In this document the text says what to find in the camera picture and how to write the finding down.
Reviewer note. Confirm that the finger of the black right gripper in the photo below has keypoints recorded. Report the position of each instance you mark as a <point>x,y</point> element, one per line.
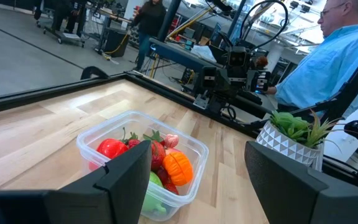
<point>262,81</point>
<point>210,77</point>

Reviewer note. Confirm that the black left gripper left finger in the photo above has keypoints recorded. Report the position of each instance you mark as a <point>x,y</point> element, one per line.
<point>113,196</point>

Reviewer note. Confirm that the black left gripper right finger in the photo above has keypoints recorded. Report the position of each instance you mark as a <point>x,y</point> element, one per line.
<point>291,199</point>

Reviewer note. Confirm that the green toy pear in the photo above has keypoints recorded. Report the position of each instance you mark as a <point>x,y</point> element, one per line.
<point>154,199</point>

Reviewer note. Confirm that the red toy tomato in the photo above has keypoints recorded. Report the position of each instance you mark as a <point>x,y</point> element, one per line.
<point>112,147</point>

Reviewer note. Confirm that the orange toy pumpkin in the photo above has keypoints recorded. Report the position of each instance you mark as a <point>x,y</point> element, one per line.
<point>178,168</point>

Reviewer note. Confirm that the pink toy raspberry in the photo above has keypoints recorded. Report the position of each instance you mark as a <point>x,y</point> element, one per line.
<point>171,140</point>

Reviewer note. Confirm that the pink toy peach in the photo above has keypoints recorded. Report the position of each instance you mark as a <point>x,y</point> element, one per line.
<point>172,151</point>

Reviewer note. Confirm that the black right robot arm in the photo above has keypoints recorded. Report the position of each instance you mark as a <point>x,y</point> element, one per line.
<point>219,104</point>

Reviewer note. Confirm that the clear plastic tupperware container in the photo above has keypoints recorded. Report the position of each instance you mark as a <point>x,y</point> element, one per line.
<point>129,119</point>

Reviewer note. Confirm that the person's hand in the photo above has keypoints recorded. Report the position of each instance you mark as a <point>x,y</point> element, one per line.
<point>271,90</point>

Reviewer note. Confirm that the dark grey desk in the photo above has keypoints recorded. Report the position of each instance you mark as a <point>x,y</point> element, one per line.
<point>179,54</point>

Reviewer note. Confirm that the potted green succulent plant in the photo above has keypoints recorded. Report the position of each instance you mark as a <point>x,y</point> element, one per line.
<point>284,146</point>

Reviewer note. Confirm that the person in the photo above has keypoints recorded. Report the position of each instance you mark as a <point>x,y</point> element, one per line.
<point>328,68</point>
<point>149,21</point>
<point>70,12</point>

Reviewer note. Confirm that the black pole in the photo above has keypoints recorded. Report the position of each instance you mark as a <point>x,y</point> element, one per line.
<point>171,18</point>

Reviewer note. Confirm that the black box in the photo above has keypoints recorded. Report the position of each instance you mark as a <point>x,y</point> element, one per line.
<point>117,42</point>

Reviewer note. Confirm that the low rolling cart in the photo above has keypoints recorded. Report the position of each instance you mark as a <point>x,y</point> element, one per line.
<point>67,36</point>

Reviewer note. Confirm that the black aluminium table frame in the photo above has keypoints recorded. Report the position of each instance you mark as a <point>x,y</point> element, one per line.
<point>57,91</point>

